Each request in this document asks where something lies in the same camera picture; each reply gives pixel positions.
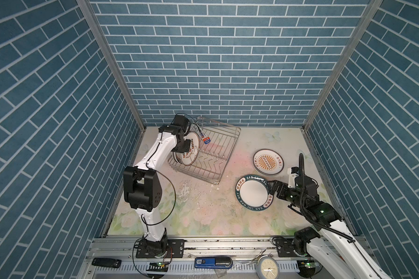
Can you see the thin red rim plate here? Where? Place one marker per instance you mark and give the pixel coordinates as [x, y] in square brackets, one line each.
[268, 162]

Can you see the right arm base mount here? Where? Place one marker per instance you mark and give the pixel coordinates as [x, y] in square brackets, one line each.
[292, 247]

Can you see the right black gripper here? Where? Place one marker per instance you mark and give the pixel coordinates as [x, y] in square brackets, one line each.
[283, 187]

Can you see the just eat text plate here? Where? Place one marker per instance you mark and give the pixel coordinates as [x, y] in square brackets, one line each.
[188, 158]

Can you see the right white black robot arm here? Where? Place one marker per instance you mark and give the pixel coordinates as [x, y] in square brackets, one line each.
[328, 240]

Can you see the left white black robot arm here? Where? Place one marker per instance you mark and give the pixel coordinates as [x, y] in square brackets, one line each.
[142, 187]

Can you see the black remote control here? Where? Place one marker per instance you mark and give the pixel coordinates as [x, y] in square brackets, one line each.
[107, 262]

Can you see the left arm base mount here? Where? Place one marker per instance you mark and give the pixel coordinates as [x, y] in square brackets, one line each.
[172, 248]

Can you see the round white clock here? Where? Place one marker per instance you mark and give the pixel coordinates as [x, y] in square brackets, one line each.
[267, 268]

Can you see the metal wire dish rack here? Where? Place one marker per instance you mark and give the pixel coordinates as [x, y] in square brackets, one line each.
[214, 156]

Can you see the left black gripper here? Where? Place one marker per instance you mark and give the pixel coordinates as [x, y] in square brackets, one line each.
[186, 148]

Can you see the grey rim hao plate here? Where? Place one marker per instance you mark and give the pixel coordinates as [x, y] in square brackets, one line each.
[254, 193]

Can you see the blue black device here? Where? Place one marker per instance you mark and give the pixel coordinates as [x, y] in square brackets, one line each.
[215, 262]

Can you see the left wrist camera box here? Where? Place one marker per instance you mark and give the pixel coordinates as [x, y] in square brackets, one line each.
[181, 124]

